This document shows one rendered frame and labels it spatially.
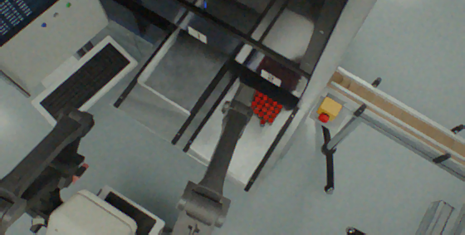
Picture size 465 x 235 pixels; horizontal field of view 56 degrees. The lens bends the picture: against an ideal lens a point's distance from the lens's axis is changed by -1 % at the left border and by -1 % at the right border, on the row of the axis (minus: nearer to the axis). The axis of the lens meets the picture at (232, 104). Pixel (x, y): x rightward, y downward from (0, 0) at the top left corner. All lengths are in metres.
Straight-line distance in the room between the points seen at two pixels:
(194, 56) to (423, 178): 1.62
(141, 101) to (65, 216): 0.71
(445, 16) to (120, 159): 2.32
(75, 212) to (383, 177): 1.94
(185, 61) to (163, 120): 0.27
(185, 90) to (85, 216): 0.76
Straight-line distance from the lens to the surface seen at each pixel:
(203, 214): 0.98
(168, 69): 1.89
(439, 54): 3.20
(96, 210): 1.32
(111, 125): 2.80
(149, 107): 1.84
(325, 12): 1.20
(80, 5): 1.90
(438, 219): 2.28
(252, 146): 1.77
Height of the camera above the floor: 2.61
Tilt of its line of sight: 71 degrees down
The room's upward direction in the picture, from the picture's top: 3 degrees clockwise
